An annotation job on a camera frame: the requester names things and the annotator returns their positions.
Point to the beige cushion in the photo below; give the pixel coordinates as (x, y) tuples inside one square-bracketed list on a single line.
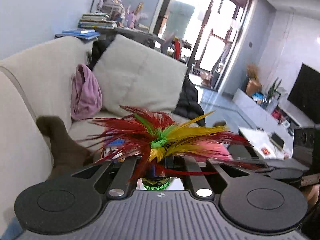
[(132, 74)]

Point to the copper vase with dried flowers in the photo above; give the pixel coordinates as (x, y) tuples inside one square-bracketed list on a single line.
[(253, 85)]

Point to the red and white booklet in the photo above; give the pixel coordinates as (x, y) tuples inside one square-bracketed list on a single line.
[(265, 151)]

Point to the pink crumpled garment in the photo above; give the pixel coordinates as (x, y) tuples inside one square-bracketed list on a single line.
[(86, 96)]

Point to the right leg in jeans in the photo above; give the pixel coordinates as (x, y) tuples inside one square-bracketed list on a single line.
[(219, 123)]

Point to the stack of books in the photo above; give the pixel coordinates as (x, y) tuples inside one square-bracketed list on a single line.
[(96, 21)]

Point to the black television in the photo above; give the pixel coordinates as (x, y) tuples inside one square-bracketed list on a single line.
[(305, 92)]

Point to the marble coffee table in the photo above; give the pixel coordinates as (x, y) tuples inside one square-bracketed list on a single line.
[(259, 139)]

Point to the beige sofa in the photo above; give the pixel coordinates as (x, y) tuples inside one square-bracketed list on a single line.
[(38, 82)]

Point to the white marble tv cabinet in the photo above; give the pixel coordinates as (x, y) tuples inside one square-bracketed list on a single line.
[(265, 120)]

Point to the colourful feather shuttlecock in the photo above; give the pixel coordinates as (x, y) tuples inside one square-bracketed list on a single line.
[(155, 136)]

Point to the leg in jeans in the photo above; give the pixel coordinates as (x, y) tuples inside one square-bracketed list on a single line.
[(219, 123), (31, 152)]

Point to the left leg in jeans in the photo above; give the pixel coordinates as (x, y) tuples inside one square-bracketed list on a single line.
[(31, 152)]

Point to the black puffer jacket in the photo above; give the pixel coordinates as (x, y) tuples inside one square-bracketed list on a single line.
[(188, 106)]

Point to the orange cardboard storage box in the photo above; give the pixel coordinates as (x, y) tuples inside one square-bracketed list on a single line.
[(109, 147)]

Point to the blue folder on desk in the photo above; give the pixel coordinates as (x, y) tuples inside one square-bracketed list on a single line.
[(83, 34)]

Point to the potted green plant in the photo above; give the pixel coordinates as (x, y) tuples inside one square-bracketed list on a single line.
[(275, 91)]

